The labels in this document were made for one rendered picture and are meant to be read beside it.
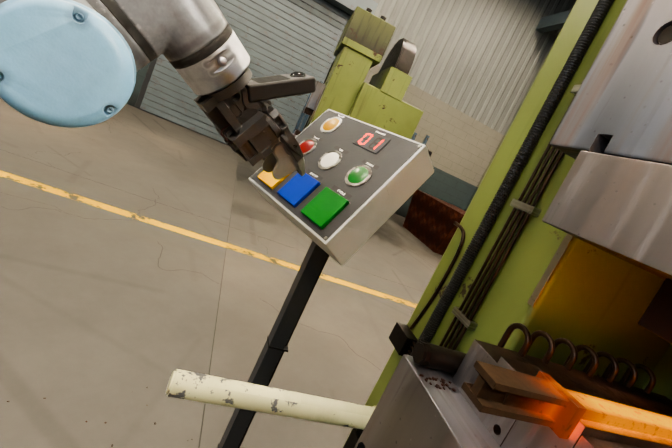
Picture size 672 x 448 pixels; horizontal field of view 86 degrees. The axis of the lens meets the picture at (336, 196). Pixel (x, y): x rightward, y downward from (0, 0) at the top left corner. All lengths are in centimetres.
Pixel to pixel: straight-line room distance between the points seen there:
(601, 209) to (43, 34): 51
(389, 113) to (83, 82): 499
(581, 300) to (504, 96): 979
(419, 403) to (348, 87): 490
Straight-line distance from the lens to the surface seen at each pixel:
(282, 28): 836
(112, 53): 33
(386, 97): 523
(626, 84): 54
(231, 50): 51
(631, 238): 45
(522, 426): 48
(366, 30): 535
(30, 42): 33
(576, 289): 70
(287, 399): 82
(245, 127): 54
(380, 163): 74
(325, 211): 69
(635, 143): 49
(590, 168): 50
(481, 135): 1014
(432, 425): 49
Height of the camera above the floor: 114
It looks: 8 degrees down
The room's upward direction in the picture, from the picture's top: 25 degrees clockwise
